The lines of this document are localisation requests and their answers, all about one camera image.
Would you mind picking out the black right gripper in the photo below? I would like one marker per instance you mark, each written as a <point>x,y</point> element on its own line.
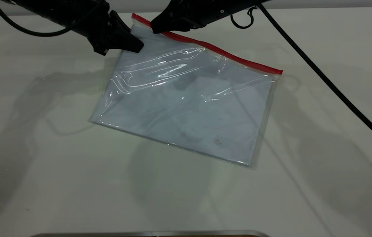
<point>205,10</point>

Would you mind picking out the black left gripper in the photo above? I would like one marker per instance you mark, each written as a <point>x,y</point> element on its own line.
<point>95,24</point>

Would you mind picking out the clear plastic bag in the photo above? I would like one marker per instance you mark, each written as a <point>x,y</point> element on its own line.
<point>189,108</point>

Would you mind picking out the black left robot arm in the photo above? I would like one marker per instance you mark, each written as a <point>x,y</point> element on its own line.
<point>44,8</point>

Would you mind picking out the white paper sheet inside bag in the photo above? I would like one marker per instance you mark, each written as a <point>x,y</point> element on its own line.
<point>205,128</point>

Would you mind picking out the grey metal edge strip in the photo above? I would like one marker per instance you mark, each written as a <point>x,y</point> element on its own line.
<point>149,234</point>

